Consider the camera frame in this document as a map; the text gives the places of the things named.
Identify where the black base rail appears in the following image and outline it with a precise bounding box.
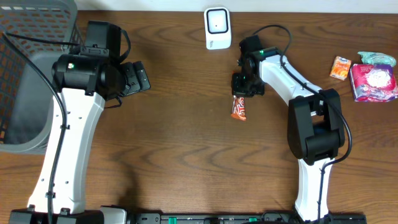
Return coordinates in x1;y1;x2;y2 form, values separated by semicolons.
99;212;368;224

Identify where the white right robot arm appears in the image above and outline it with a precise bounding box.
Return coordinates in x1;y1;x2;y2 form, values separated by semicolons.
231;35;345;223

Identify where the red purple noodle packet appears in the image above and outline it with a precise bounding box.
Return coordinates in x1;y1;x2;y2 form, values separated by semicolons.
349;64;397;102

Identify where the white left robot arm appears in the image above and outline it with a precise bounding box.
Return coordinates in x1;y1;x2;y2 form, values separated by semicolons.
9;21;150;223

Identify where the orange snack bar wrapper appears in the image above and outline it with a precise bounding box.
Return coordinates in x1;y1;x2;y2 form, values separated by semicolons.
231;95;246;121

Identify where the teal snack packet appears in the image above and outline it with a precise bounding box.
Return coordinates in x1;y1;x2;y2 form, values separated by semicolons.
358;52;397;67

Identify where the white barcode scanner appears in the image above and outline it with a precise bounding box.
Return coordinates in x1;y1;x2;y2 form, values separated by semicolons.
203;7;232;50

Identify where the small orange yellow packet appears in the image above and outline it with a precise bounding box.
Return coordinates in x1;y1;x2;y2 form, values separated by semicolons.
330;56;352;81

